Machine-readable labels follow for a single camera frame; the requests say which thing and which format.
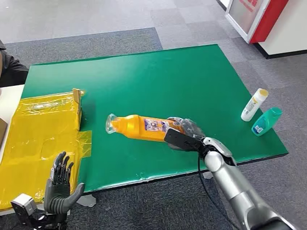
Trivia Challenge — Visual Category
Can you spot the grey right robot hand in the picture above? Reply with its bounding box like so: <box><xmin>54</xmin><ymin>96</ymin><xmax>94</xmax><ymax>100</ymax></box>
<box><xmin>164</xmin><ymin>116</ymin><xmax>206</xmax><ymax>152</ymax></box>

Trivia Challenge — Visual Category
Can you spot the orange juice bottle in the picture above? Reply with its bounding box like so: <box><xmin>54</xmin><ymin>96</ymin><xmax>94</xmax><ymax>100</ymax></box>
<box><xmin>105</xmin><ymin>114</ymin><xmax>186</xmax><ymax>142</ymax></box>

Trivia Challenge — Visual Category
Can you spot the teal plastic bottle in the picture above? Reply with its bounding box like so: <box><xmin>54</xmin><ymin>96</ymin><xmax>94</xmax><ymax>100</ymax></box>
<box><xmin>251</xmin><ymin>107</ymin><xmax>283</xmax><ymax>137</ymax></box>

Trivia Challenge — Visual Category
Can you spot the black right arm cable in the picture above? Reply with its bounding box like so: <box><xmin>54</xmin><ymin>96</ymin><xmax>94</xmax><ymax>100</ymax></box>
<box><xmin>197</xmin><ymin>155</ymin><xmax>240</xmax><ymax>230</ymax></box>

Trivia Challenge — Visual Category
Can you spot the white bottle with yellow cap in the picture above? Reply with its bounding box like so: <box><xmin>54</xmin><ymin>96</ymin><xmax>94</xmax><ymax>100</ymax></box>
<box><xmin>240</xmin><ymin>88</ymin><xmax>269</xmax><ymax>122</ymax></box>

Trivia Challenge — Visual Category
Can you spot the yellow taped cardboard box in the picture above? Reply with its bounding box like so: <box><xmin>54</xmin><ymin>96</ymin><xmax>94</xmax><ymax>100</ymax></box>
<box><xmin>0</xmin><ymin>88</ymin><xmax>92</xmax><ymax>211</ymax></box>

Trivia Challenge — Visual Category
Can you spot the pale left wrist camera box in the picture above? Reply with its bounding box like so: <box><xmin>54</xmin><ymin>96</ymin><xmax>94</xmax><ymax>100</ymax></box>
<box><xmin>11</xmin><ymin>194</ymin><xmax>39</xmax><ymax>229</ymax></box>

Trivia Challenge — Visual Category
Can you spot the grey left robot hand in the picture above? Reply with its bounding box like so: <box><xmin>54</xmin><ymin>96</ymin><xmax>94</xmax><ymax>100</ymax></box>
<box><xmin>43</xmin><ymin>151</ymin><xmax>85</xmax><ymax>215</ymax></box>

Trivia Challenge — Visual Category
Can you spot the brown cardboard piece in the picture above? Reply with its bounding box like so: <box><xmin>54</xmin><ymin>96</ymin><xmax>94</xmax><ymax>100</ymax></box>
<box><xmin>0</xmin><ymin>117</ymin><xmax>8</xmax><ymax>150</ymax></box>

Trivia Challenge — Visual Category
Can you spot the red and white cabinet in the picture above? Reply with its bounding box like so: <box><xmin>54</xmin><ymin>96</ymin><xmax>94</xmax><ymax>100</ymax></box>
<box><xmin>224</xmin><ymin>0</ymin><xmax>307</xmax><ymax>60</ymax></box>

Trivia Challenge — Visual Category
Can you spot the person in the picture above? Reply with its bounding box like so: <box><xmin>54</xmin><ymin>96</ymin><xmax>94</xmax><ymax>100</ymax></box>
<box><xmin>0</xmin><ymin>39</ymin><xmax>29</xmax><ymax>88</ymax></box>

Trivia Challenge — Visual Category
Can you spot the green table mat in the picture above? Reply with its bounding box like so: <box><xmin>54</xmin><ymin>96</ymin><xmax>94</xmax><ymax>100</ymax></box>
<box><xmin>21</xmin><ymin>44</ymin><xmax>289</xmax><ymax>193</ymax></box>

